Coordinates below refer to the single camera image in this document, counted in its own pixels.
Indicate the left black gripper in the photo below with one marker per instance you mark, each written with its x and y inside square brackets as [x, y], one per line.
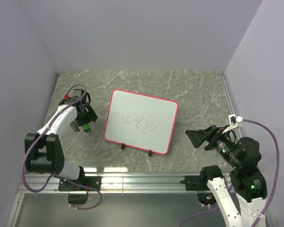
[90, 116]

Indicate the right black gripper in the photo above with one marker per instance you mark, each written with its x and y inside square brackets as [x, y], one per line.
[211, 134]

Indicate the green whiteboard eraser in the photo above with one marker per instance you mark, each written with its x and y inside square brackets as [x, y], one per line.
[86, 128]

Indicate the pink framed whiteboard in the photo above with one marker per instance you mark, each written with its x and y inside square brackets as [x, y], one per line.
[141, 121]

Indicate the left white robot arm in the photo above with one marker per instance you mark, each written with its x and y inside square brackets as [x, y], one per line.
[43, 150]

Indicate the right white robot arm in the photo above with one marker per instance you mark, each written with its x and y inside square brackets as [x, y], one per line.
[248, 182]

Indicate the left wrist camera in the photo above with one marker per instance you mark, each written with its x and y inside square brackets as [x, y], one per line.
[67, 100]

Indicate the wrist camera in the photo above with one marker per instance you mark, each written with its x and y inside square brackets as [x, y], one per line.
[234, 122]
[67, 100]

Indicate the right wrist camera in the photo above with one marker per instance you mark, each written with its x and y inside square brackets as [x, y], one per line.
[234, 122]

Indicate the wire whiteboard stand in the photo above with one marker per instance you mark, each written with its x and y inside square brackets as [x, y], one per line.
[149, 152]

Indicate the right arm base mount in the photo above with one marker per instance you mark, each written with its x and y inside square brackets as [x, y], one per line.
[204, 195]

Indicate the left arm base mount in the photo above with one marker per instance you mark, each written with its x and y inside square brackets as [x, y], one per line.
[79, 189]

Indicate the aluminium rail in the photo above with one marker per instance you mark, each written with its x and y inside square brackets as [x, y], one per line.
[155, 182]

